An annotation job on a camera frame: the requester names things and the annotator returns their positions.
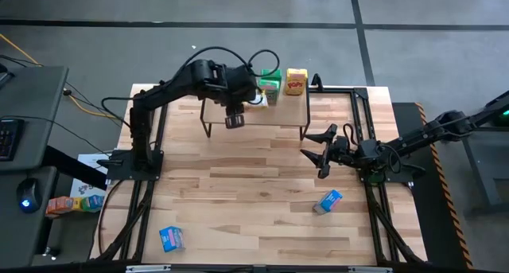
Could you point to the wooden shelf riser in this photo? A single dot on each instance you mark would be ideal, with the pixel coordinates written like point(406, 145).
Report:
point(286, 114)

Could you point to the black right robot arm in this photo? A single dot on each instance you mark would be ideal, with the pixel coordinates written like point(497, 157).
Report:
point(421, 135)

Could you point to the grey desk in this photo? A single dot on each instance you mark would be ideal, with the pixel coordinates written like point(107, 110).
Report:
point(36, 106)

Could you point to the black desk bar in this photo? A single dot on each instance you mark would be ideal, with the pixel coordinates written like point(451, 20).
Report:
point(71, 165)

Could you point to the black mat hazard stripe edge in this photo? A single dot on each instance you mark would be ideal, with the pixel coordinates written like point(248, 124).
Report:
point(441, 225)

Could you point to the white paper sheet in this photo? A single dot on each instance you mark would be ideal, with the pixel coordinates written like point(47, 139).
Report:
point(87, 187)

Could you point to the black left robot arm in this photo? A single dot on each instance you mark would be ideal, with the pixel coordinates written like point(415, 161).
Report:
point(167, 92)

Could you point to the blue cereal box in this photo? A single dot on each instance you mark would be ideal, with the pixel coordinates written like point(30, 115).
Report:
point(328, 201)
point(172, 239)

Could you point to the black metal table frame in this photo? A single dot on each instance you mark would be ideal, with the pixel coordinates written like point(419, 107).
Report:
point(361, 92)

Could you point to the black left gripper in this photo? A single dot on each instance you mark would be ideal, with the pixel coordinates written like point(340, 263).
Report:
point(234, 119)

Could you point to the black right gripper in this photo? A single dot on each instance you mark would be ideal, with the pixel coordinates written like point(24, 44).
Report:
point(342, 151)

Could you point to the black keyboard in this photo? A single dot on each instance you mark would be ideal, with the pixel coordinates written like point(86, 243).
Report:
point(8, 139)

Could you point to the dark flat device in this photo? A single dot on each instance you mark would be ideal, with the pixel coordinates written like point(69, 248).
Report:
point(3, 72)

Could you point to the silver metal bracket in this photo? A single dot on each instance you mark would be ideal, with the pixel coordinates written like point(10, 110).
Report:
point(148, 268)
point(370, 270)

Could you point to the black computer mouse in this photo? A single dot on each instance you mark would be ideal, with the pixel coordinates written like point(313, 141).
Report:
point(28, 193)

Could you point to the green and blue box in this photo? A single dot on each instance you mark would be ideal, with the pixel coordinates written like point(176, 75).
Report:
point(93, 203)

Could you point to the orange box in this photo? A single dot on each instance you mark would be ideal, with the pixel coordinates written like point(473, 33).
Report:
point(59, 205)

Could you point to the grey metal stand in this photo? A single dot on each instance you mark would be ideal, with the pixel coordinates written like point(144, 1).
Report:
point(497, 106)

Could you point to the black table clamp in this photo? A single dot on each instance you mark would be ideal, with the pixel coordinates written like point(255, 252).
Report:
point(317, 80)

